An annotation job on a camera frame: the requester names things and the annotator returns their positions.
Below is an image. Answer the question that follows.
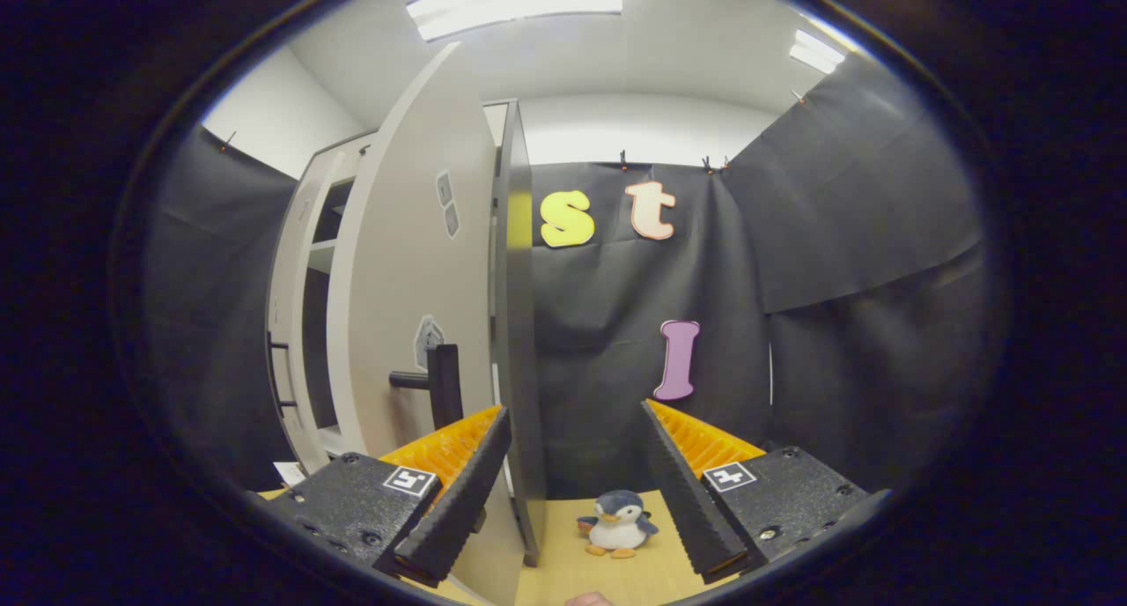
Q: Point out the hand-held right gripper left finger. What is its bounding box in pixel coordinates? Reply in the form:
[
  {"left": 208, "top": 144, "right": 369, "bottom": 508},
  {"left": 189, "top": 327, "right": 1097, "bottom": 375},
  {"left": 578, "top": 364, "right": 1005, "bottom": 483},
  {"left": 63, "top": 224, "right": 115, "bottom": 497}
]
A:
[{"left": 264, "top": 403, "right": 513, "bottom": 588}]

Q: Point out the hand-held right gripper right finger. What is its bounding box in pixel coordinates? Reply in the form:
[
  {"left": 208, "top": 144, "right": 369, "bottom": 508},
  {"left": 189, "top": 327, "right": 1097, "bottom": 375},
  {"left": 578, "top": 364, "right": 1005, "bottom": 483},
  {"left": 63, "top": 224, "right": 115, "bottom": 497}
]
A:
[{"left": 640, "top": 399, "right": 881, "bottom": 585}]

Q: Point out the white cabinet door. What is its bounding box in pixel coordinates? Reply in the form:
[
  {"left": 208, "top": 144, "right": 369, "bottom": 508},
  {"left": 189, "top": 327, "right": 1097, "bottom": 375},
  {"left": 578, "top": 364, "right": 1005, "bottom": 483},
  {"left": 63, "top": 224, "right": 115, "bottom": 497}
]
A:
[
  {"left": 267, "top": 148, "right": 346, "bottom": 475},
  {"left": 328, "top": 42, "right": 529, "bottom": 606}
]

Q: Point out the white cabinet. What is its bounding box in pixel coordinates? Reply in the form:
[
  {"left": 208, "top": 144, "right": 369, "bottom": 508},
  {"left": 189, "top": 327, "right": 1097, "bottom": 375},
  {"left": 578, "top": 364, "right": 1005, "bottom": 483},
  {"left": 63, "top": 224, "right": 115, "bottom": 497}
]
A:
[{"left": 299, "top": 100, "right": 549, "bottom": 567}]

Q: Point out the penguin plush toy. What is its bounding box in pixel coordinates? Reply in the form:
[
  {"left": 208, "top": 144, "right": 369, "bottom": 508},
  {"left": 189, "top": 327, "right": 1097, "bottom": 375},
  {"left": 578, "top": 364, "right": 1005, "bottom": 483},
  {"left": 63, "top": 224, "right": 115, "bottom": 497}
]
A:
[{"left": 577, "top": 490, "right": 659, "bottom": 559}]

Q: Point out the black backdrop cloth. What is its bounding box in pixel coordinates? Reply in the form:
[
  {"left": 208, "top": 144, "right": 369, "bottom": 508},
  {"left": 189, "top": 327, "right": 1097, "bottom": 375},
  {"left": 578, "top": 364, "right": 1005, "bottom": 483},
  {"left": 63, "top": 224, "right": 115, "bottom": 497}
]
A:
[{"left": 141, "top": 51, "right": 991, "bottom": 501}]

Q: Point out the small ceiling light panel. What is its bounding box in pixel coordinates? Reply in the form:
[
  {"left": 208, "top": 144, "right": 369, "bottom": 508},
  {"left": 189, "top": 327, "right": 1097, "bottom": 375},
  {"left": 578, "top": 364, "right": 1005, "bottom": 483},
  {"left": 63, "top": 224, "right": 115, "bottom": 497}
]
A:
[{"left": 790, "top": 29, "right": 846, "bottom": 74}]

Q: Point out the large ceiling light panel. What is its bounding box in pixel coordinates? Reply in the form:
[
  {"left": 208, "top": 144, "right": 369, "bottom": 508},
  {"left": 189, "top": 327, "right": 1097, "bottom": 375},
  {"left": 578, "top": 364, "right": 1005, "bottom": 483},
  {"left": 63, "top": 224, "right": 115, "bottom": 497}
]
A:
[{"left": 407, "top": 0, "right": 622, "bottom": 41}]

